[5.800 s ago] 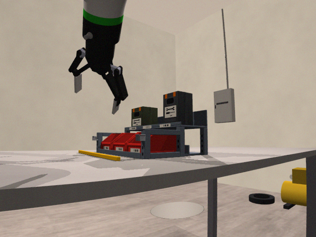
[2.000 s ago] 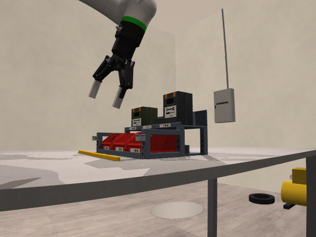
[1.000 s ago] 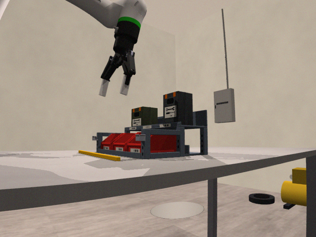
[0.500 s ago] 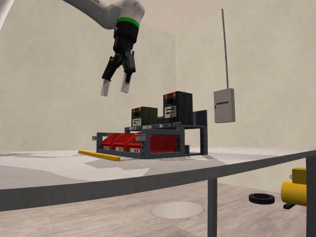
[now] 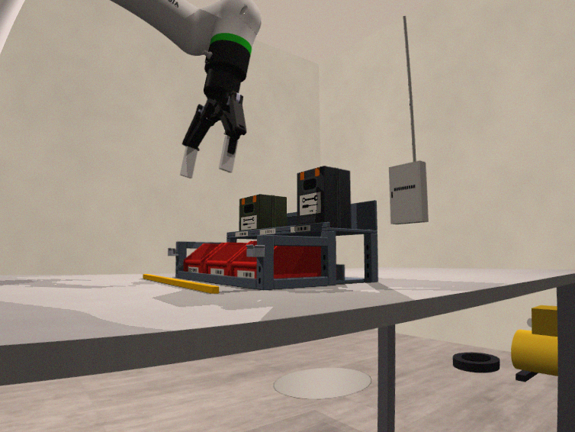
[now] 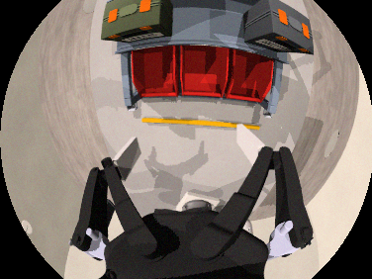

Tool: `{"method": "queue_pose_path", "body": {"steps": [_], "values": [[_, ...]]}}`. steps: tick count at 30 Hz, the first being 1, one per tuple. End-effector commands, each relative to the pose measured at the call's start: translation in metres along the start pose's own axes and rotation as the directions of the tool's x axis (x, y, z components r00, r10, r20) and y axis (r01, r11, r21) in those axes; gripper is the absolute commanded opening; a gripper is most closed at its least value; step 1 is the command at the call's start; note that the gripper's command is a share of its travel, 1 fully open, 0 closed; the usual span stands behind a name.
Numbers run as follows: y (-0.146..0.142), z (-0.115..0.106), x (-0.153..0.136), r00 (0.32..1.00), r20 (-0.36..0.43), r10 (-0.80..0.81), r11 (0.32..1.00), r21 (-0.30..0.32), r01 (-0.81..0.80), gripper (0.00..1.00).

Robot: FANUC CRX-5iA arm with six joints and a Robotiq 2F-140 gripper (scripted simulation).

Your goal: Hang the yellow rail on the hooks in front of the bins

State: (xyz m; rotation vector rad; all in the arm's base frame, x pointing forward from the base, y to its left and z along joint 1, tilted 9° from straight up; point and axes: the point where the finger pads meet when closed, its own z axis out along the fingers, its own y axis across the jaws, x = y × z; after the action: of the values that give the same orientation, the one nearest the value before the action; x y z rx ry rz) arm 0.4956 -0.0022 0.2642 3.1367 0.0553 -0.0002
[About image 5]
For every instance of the yellow bar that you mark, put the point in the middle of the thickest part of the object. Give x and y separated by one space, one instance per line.
185 284

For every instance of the dark green tool case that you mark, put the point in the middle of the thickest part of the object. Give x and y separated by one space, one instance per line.
262 211

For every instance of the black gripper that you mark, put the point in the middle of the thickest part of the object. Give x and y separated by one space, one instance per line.
222 84

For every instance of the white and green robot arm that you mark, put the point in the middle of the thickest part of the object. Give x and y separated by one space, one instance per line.
233 24

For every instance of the black tool case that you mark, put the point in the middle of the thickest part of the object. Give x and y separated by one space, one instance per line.
324 195

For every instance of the dark grey metal rack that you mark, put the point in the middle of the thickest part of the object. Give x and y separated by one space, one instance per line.
364 221

